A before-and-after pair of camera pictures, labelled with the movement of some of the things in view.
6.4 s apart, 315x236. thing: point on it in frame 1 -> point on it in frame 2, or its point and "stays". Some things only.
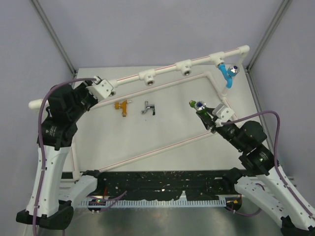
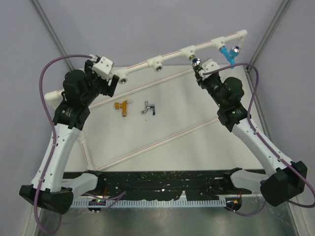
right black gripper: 207,121 -> 200,81
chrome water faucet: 148,106 stays
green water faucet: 200,105 -> 195,61
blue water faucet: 228,73 -> 234,52
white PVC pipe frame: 148,76 -> 122,75
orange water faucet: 123,105 stays
